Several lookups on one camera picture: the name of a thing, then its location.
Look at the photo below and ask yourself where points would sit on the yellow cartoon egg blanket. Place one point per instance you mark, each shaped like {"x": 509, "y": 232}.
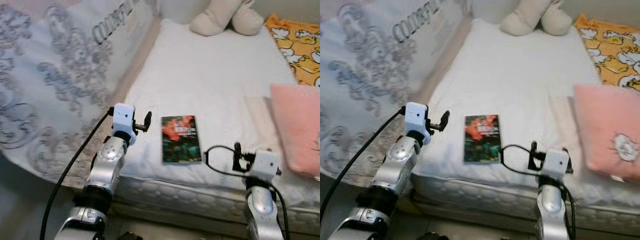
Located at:
{"x": 610, "y": 55}
{"x": 300, "y": 55}

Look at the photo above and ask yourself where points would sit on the dark red green book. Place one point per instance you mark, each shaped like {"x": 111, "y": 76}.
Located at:
{"x": 482, "y": 140}
{"x": 181, "y": 140}

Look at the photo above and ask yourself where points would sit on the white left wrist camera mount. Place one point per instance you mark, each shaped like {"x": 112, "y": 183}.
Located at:
{"x": 416, "y": 117}
{"x": 123, "y": 117}

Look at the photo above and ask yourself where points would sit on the white sheeted bed mattress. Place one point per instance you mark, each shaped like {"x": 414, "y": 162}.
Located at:
{"x": 210, "y": 75}
{"x": 515, "y": 75}

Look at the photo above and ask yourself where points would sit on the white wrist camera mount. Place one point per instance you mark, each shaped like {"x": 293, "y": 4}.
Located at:
{"x": 266, "y": 164}
{"x": 416, "y": 117}
{"x": 123, "y": 117}
{"x": 557, "y": 162}

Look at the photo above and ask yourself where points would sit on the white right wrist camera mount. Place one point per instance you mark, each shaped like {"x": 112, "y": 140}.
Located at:
{"x": 266, "y": 164}
{"x": 557, "y": 162}

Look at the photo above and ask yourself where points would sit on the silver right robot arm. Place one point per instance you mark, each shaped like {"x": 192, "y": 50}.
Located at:
{"x": 262, "y": 210}
{"x": 552, "y": 210}

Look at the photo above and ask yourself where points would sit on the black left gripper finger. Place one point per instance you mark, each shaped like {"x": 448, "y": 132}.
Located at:
{"x": 148, "y": 121}
{"x": 444, "y": 121}

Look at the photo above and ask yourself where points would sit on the beige plush toy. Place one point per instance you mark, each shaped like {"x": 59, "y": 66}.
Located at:
{"x": 220, "y": 20}
{"x": 530, "y": 20}

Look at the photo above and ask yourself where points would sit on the pink pillow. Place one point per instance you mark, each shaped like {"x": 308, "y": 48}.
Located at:
{"x": 300, "y": 125}
{"x": 605, "y": 125}

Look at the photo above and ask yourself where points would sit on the white grey ornament patterned bedding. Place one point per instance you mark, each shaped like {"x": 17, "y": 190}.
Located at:
{"x": 60, "y": 75}
{"x": 370, "y": 75}

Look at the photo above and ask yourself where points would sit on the dark grey robot left leg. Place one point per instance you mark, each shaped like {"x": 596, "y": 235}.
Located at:
{"x": 130, "y": 236}
{"x": 432, "y": 236}

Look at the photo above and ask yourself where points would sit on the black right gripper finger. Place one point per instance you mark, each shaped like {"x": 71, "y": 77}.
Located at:
{"x": 238, "y": 157}
{"x": 533, "y": 156}

